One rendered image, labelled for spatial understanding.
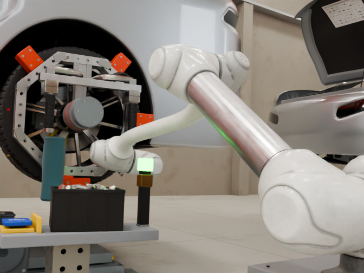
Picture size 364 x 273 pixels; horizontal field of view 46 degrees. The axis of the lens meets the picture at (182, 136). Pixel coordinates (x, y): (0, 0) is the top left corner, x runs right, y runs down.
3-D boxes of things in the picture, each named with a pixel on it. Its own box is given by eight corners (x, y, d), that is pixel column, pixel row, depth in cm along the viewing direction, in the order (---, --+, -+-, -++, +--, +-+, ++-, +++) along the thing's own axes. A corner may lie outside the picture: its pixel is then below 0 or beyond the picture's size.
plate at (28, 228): (29, 227, 120) (30, 224, 120) (34, 232, 113) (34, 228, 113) (-1, 228, 116) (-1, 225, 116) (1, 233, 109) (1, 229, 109)
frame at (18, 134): (129, 176, 205) (134, 66, 209) (134, 177, 199) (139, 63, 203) (8, 174, 180) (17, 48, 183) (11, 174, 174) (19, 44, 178)
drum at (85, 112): (90, 132, 197) (92, 102, 198) (104, 129, 179) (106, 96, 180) (59, 130, 191) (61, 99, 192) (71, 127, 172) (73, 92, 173)
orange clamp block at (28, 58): (41, 65, 189) (26, 49, 187) (44, 61, 182) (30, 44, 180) (28, 74, 186) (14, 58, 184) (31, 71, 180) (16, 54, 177)
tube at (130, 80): (121, 91, 199) (122, 69, 200) (136, 85, 182) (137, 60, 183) (83, 86, 191) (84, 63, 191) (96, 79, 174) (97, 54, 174)
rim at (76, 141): (129, 124, 233) (66, 51, 219) (146, 121, 213) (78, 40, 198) (60, 190, 214) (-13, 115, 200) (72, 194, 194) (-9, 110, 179)
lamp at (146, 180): (147, 186, 135) (148, 174, 135) (153, 187, 131) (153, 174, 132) (136, 186, 133) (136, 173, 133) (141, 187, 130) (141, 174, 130)
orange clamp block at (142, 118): (130, 128, 208) (147, 129, 212) (136, 127, 201) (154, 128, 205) (131, 114, 208) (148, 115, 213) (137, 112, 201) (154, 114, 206)
